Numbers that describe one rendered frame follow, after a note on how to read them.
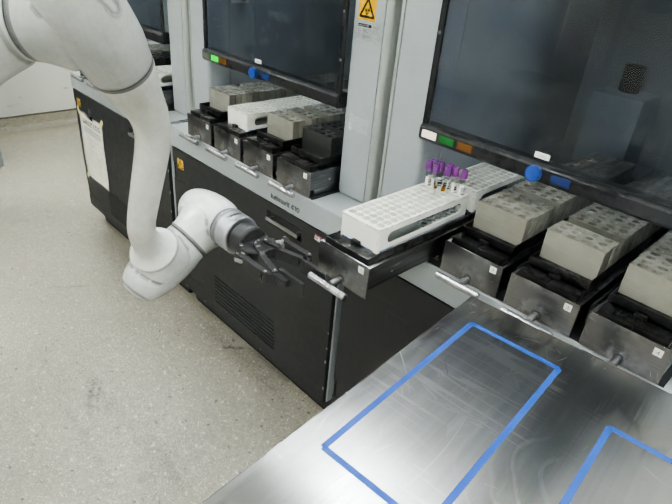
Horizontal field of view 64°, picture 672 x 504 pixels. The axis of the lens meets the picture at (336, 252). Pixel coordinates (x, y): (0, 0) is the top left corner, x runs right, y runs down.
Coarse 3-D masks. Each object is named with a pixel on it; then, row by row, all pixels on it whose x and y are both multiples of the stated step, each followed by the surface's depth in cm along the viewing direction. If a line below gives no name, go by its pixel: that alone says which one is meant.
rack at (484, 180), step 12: (468, 168) 131; (480, 168) 132; (492, 168) 134; (468, 180) 125; (480, 180) 126; (492, 180) 126; (504, 180) 126; (516, 180) 131; (468, 192) 120; (480, 192) 120; (492, 192) 134; (468, 204) 121
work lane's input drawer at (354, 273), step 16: (448, 224) 115; (320, 240) 107; (336, 240) 105; (352, 240) 104; (416, 240) 108; (432, 240) 111; (320, 256) 108; (336, 256) 105; (352, 256) 102; (368, 256) 100; (384, 256) 102; (400, 256) 104; (416, 256) 109; (432, 256) 113; (336, 272) 106; (352, 272) 102; (368, 272) 99; (384, 272) 103; (400, 272) 107; (336, 288) 102; (352, 288) 104; (368, 288) 101
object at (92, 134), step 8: (80, 112) 239; (88, 112) 232; (80, 120) 241; (88, 120) 234; (88, 128) 237; (96, 128) 230; (88, 136) 240; (96, 136) 233; (88, 144) 243; (96, 144) 236; (88, 152) 246; (96, 152) 239; (104, 152) 231; (88, 160) 248; (96, 160) 242; (104, 160) 234; (88, 168) 252; (96, 168) 245; (104, 168) 237; (88, 176) 255; (96, 176) 247; (104, 176) 240; (104, 184) 243
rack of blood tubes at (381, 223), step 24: (408, 192) 117; (432, 192) 117; (456, 192) 118; (360, 216) 104; (384, 216) 105; (408, 216) 106; (432, 216) 115; (456, 216) 117; (360, 240) 104; (384, 240) 102
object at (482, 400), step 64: (448, 320) 84; (512, 320) 86; (384, 384) 71; (448, 384) 72; (512, 384) 73; (576, 384) 74; (640, 384) 75; (320, 448) 61; (384, 448) 62; (448, 448) 63; (512, 448) 64; (576, 448) 64; (640, 448) 65
